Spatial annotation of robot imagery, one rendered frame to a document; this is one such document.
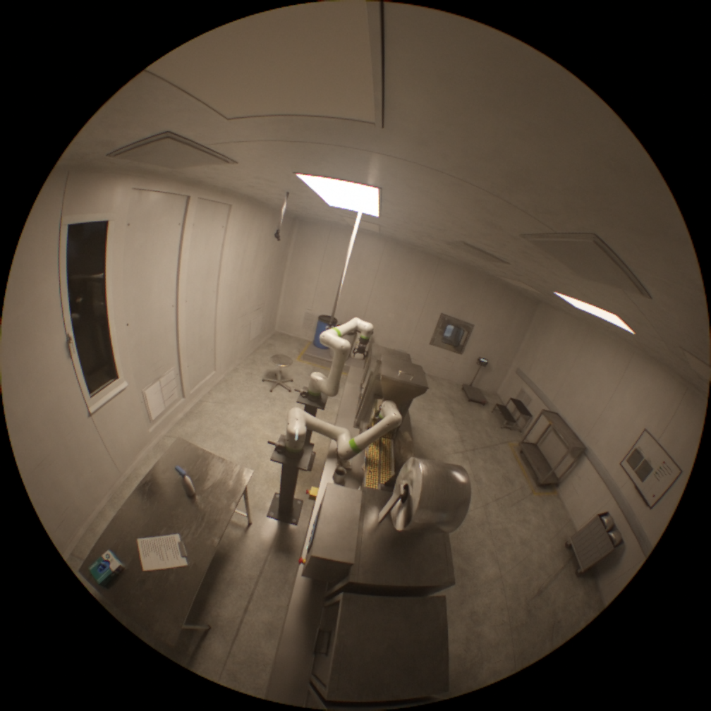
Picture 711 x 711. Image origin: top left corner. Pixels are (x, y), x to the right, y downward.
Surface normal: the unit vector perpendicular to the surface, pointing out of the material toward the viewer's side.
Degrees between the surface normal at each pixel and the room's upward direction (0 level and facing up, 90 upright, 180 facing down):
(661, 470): 90
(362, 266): 90
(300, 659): 0
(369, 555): 0
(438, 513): 59
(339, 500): 0
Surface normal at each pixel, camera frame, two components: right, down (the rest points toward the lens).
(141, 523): 0.25, -0.87
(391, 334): -0.10, 0.40
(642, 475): -0.96, -0.27
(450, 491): 0.19, -0.62
